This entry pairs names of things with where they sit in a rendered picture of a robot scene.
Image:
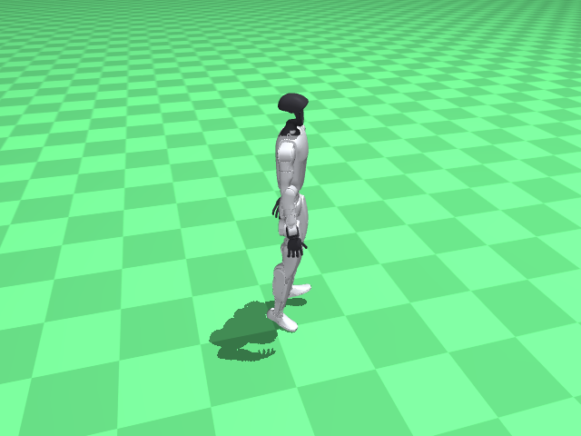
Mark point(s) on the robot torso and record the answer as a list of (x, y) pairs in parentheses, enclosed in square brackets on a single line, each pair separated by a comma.
[(299, 167)]

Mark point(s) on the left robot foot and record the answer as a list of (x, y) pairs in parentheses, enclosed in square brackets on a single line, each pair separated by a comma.
[(299, 290)]

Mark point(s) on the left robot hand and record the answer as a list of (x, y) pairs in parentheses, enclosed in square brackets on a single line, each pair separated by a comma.
[(277, 203)]

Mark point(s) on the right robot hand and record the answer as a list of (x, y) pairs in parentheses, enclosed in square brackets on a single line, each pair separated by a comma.
[(294, 244)]

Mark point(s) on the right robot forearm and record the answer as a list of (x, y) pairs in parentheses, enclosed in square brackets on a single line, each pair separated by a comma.
[(288, 205)]

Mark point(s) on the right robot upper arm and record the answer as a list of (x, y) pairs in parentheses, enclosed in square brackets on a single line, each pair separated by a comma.
[(286, 156)]

